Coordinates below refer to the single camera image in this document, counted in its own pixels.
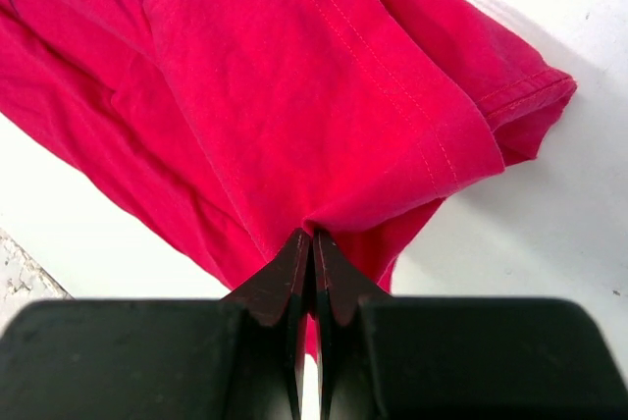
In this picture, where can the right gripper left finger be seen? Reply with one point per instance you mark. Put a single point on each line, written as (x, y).
(238, 357)

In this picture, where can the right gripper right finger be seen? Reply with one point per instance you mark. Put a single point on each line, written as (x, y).
(443, 357)

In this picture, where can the bright red t shirt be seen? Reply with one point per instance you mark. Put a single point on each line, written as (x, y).
(224, 125)

